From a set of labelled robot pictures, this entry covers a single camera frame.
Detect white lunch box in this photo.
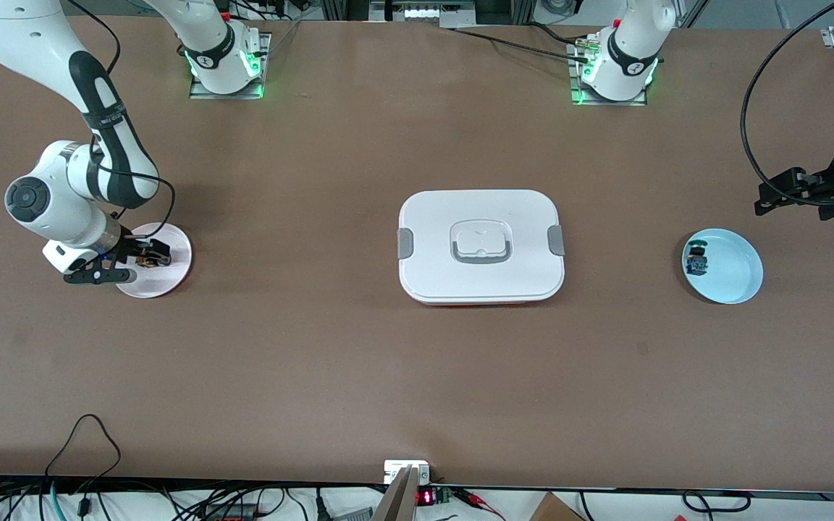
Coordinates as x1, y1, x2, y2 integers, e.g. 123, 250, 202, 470
397, 190, 566, 306

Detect small white box device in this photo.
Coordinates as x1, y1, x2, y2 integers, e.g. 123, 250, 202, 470
384, 460, 431, 484

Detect brown cardboard box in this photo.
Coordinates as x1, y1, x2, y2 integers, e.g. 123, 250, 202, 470
529, 492, 584, 521

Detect pink round plate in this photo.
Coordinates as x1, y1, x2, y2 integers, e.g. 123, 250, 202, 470
114, 222, 193, 300

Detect light blue round plate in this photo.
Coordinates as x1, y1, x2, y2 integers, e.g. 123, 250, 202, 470
681, 228, 764, 305

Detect grey aluminium profile bar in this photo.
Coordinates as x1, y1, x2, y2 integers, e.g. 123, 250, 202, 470
372, 465, 421, 521

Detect red clip test leads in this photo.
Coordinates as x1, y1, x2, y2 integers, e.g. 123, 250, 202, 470
453, 488, 506, 521

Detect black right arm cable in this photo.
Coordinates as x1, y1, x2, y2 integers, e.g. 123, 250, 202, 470
66, 0, 177, 250

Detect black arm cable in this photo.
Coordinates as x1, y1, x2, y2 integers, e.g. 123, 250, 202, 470
66, 0, 177, 250
740, 0, 834, 207

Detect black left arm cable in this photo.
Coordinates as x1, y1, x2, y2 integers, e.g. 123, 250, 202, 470
740, 0, 834, 207

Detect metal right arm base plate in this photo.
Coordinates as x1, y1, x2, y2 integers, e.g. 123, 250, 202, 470
189, 33, 271, 100

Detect thin black looped cable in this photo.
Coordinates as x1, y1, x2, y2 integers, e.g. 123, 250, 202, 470
44, 414, 122, 518

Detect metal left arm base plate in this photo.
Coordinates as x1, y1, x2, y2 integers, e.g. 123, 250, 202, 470
568, 36, 649, 106

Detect black cable to base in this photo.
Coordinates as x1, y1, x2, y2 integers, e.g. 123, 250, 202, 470
446, 22, 593, 63

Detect black coiled cable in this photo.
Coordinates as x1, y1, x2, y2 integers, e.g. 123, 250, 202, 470
681, 491, 752, 514

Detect silver extrusion frame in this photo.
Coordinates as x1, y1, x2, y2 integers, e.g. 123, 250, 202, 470
370, 0, 477, 28

